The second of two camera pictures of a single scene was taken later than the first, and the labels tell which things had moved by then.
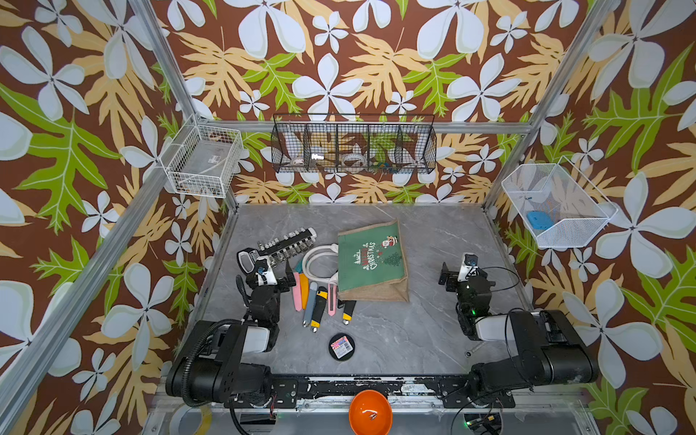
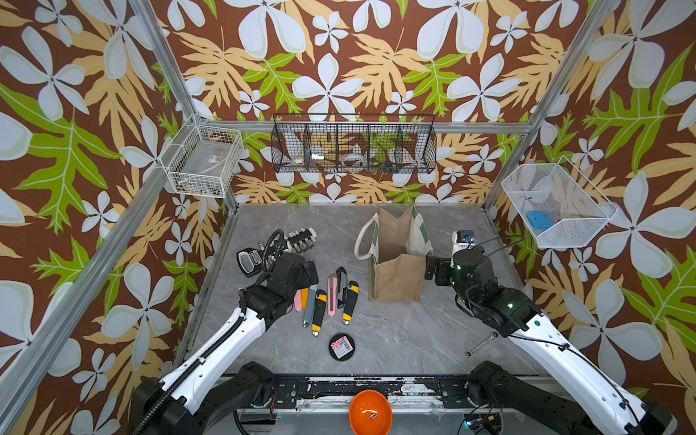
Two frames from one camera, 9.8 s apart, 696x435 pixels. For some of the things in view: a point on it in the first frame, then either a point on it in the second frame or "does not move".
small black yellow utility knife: [349, 307] does not move
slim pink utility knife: [333, 299] does not move
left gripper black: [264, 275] -> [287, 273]
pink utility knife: [297, 293] does not move
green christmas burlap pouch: [371, 264] -> [397, 247]
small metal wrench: [468, 353] does not move
